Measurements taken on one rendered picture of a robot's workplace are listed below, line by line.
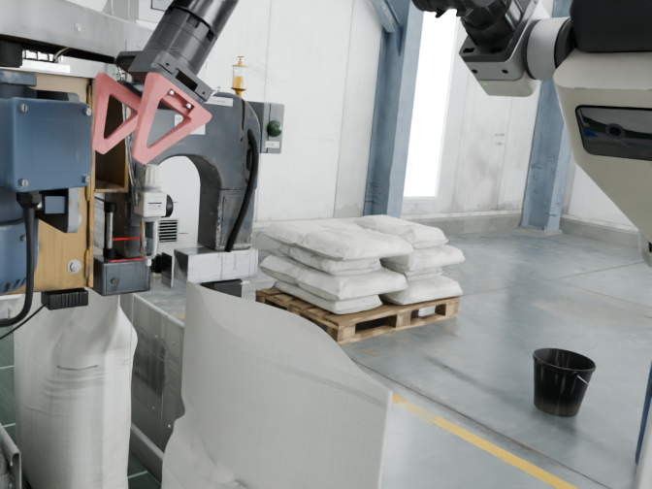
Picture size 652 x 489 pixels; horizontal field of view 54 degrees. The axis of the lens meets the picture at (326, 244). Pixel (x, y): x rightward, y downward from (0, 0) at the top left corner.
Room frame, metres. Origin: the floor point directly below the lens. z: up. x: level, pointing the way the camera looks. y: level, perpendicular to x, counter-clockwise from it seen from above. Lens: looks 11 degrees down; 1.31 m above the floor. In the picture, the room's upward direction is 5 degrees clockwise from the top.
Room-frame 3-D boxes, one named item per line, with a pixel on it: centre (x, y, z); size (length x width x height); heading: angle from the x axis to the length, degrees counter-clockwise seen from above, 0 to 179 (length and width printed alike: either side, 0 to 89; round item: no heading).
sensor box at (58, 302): (0.93, 0.39, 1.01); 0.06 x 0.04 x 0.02; 132
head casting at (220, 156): (1.16, 0.32, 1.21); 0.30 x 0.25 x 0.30; 42
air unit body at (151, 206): (0.96, 0.27, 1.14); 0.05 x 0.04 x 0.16; 132
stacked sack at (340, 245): (3.91, -0.20, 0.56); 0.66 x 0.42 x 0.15; 132
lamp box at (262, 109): (1.18, 0.14, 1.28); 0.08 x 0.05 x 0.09; 42
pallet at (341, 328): (4.26, -0.27, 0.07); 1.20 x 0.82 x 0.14; 134
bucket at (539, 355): (2.97, -1.22, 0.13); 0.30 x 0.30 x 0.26
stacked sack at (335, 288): (3.91, -0.19, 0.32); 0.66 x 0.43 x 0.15; 134
